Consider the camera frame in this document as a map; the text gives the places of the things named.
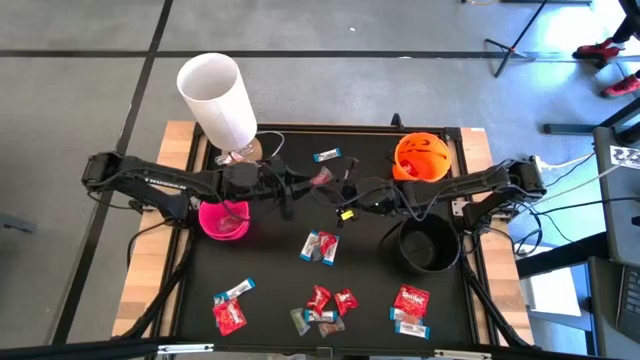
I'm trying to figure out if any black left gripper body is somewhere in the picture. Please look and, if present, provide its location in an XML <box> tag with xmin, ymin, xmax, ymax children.
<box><xmin>258</xmin><ymin>157</ymin><xmax>301</xmax><ymax>221</ymax></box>

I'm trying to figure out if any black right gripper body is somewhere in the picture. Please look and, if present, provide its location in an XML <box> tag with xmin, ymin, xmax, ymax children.
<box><xmin>335</xmin><ymin>174</ymin><xmax>375</xmax><ymax>211</ymax></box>

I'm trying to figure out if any clear red gummy packet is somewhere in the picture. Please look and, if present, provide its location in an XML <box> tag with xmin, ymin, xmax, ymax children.
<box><xmin>213</xmin><ymin>215</ymin><xmax>246</xmax><ymax>236</ymax></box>
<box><xmin>309</xmin><ymin>166</ymin><xmax>335</xmax><ymax>187</ymax></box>

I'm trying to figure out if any white blue chocolate bar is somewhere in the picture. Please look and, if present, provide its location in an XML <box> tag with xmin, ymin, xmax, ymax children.
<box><xmin>389</xmin><ymin>305</ymin><xmax>425</xmax><ymax>326</ymax></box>
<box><xmin>312</xmin><ymin>147</ymin><xmax>343</xmax><ymax>164</ymax></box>
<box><xmin>394</xmin><ymin>320</ymin><xmax>432</xmax><ymax>341</ymax></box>
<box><xmin>303</xmin><ymin>309</ymin><xmax>339</xmax><ymax>324</ymax></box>
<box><xmin>213</xmin><ymin>277</ymin><xmax>257</xmax><ymax>305</ymax></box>
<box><xmin>321</xmin><ymin>235</ymin><xmax>341</xmax><ymax>267</ymax></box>

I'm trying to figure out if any candy pair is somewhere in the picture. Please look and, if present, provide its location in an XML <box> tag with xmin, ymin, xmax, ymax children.
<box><xmin>298</xmin><ymin>229</ymin><xmax>321</xmax><ymax>263</ymax></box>

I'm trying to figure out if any black pumpkin bucket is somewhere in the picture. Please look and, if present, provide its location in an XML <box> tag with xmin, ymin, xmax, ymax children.
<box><xmin>378</xmin><ymin>212</ymin><xmax>462</xmax><ymax>275</ymax></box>

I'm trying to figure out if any large red Skittles packet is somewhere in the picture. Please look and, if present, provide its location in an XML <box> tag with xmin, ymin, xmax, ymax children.
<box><xmin>211</xmin><ymin>298</ymin><xmax>248</xmax><ymax>337</ymax></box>
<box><xmin>392</xmin><ymin>283</ymin><xmax>431</xmax><ymax>318</ymax></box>

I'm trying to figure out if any clear plastic wrapper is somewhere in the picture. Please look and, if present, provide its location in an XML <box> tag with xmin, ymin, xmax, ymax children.
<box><xmin>214</xmin><ymin>144</ymin><xmax>254</xmax><ymax>166</ymax></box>

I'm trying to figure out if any black table mat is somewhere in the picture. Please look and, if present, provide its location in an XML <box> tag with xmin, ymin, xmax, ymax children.
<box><xmin>192</xmin><ymin>128</ymin><xmax>474</xmax><ymax>346</ymax></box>

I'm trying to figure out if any orange pumpkin bucket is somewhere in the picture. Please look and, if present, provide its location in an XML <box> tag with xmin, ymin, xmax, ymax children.
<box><xmin>388</xmin><ymin>131</ymin><xmax>453</xmax><ymax>183</ymax></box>

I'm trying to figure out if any pink pumpkin bucket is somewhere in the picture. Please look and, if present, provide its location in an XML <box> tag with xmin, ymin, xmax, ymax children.
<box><xmin>197</xmin><ymin>198</ymin><xmax>252</xmax><ymax>243</ymax></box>

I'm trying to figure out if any clear orange gummy packet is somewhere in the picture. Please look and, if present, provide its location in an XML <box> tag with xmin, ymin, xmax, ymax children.
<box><xmin>317</xmin><ymin>316</ymin><xmax>347</xmax><ymax>338</ymax></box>

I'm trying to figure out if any white shade table lamp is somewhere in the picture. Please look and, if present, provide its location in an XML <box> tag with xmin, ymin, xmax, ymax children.
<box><xmin>175</xmin><ymin>51</ymin><xmax>265</xmax><ymax>169</ymax></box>

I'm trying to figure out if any clear green gummy packet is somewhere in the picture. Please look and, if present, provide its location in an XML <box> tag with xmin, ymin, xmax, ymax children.
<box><xmin>289</xmin><ymin>306</ymin><xmax>312</xmax><ymax>337</ymax></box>

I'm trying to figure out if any black tripod stand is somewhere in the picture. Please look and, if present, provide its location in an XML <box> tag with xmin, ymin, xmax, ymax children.
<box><xmin>483</xmin><ymin>0</ymin><xmax>551</xmax><ymax>79</ymax></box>

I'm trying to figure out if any black desk leg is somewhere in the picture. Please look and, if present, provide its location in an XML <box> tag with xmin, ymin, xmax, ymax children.
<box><xmin>543</xmin><ymin>97</ymin><xmax>640</xmax><ymax>146</ymax></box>
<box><xmin>514</xmin><ymin>232</ymin><xmax>609</xmax><ymax>279</ymax></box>

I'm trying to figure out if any grey desk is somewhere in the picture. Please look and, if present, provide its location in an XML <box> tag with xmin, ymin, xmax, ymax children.
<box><xmin>592</xmin><ymin>124</ymin><xmax>640</xmax><ymax>266</ymax></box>
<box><xmin>587</xmin><ymin>257</ymin><xmax>640</xmax><ymax>360</ymax></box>

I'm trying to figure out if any grey chair foot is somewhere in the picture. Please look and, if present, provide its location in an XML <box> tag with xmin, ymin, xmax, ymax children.
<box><xmin>0</xmin><ymin>212</ymin><xmax>39</xmax><ymax>235</ymax></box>

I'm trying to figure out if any person's foot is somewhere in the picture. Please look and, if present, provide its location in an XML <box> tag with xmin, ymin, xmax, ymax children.
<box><xmin>572</xmin><ymin>37</ymin><xmax>626</xmax><ymax>69</ymax></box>
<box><xmin>599</xmin><ymin>73</ymin><xmax>640</xmax><ymax>99</ymax></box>

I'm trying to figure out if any white marker sheet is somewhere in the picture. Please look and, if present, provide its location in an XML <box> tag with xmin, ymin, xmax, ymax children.
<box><xmin>608</xmin><ymin>144</ymin><xmax>640</xmax><ymax>171</ymax></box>

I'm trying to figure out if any dark laptop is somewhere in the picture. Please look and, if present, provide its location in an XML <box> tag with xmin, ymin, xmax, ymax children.
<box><xmin>615</xmin><ymin>264</ymin><xmax>640</xmax><ymax>346</ymax></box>

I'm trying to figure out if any person's leg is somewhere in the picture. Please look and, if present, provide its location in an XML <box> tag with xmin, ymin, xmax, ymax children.
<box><xmin>612</xmin><ymin>0</ymin><xmax>640</xmax><ymax>46</ymax></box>

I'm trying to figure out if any black aluminium rig frame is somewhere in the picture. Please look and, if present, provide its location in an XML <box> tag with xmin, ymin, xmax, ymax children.
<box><xmin>0</xmin><ymin>121</ymin><xmax>539</xmax><ymax>360</ymax></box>

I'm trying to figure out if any white lamp cable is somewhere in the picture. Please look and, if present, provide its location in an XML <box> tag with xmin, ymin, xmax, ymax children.
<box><xmin>252</xmin><ymin>130</ymin><xmax>287</xmax><ymax>169</ymax></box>

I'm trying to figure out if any black arm base cable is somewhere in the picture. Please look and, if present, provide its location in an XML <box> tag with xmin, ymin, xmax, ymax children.
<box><xmin>126</xmin><ymin>219</ymin><xmax>174</xmax><ymax>264</ymax></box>

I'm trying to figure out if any silver metal bracket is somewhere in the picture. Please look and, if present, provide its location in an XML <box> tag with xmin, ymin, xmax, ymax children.
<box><xmin>433</xmin><ymin>348</ymin><xmax>494</xmax><ymax>360</ymax></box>
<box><xmin>157</xmin><ymin>342</ymin><xmax>215</xmax><ymax>355</ymax></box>

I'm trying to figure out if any white floor cable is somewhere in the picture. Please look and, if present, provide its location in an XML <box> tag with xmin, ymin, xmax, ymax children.
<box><xmin>543</xmin><ymin>151</ymin><xmax>597</xmax><ymax>174</ymax></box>

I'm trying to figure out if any grey floor cable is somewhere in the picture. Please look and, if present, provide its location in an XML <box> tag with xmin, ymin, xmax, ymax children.
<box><xmin>524</xmin><ymin>164</ymin><xmax>624</xmax><ymax>214</ymax></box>

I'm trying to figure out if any black floor cable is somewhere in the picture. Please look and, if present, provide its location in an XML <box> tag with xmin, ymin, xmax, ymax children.
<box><xmin>534</xmin><ymin>195</ymin><xmax>640</xmax><ymax>216</ymax></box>

